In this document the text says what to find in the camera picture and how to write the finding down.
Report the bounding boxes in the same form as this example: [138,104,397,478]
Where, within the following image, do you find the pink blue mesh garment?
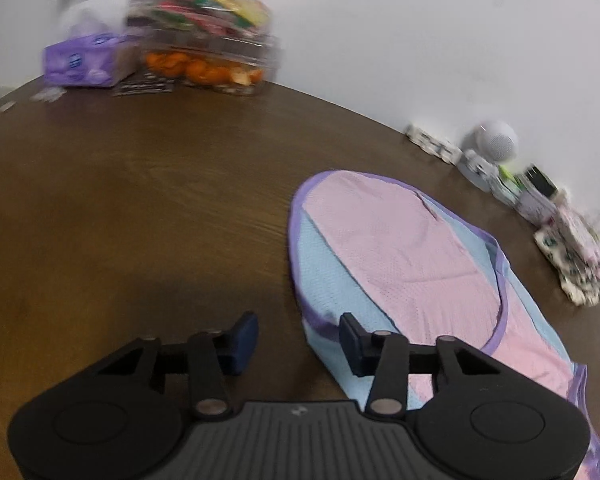
[287,169,600,480]

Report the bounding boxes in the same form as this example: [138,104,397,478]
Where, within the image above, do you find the folded floral clothes stack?
[533,206,600,307]

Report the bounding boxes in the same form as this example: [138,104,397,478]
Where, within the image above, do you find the white power strip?
[404,124,463,166]

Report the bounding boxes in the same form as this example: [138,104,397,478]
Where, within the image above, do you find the green white small boxes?
[491,165,558,226]

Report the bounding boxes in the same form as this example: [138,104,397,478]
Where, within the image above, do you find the white round speaker toy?
[457,120,519,192]

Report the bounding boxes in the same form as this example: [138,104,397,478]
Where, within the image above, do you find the purple tissue box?
[43,32,140,88]

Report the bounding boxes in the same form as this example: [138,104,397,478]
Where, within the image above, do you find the clear snack and orange container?
[118,0,279,96]

